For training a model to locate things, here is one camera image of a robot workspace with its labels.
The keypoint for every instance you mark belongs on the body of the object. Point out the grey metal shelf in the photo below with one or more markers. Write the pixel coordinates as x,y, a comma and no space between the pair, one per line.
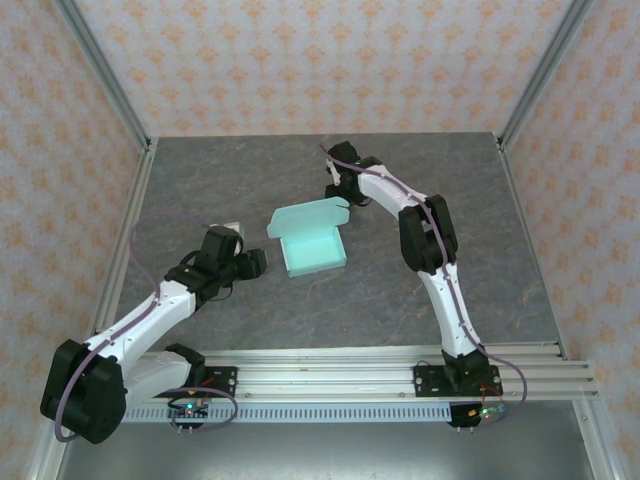
320,452

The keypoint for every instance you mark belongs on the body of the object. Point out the aluminium frame leg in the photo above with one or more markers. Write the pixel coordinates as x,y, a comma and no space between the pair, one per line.
597,440
47,455

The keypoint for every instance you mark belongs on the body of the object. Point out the aluminium frame post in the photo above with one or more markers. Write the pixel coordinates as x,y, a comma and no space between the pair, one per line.
545,70
100,70

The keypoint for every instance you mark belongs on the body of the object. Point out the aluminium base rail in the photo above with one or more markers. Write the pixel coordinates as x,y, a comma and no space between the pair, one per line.
325,372

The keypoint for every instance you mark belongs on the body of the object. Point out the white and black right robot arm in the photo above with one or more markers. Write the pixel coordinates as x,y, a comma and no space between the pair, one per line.
450,310

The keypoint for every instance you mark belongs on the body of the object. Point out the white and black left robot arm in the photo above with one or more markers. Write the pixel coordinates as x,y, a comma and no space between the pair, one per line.
150,315

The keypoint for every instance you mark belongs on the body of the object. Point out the teal paper box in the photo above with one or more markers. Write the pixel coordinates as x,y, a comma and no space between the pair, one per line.
310,250

